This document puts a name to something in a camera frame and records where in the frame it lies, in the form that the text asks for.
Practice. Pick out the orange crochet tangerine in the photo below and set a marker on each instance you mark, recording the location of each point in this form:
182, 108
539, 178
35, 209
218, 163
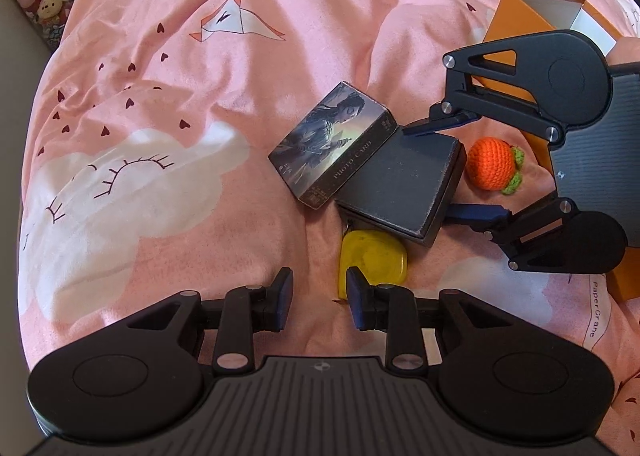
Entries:
494, 165

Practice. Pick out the yellow tape measure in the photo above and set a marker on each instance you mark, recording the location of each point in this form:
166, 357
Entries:
378, 255

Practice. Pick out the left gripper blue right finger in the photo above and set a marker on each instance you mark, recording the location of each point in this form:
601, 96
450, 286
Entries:
360, 300

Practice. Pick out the pink printed duvet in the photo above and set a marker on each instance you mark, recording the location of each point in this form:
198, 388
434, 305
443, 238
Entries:
153, 224

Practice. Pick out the orange cardboard box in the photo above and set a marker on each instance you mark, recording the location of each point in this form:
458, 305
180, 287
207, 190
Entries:
522, 17

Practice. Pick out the photo card box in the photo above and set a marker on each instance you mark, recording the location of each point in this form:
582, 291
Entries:
334, 140

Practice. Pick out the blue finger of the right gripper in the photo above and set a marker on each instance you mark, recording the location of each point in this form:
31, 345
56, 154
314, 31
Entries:
475, 215
439, 122

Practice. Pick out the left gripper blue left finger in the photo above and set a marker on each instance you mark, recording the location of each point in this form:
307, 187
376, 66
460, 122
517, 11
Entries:
280, 298

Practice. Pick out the dark grey box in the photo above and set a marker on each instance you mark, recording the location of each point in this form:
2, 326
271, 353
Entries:
405, 188

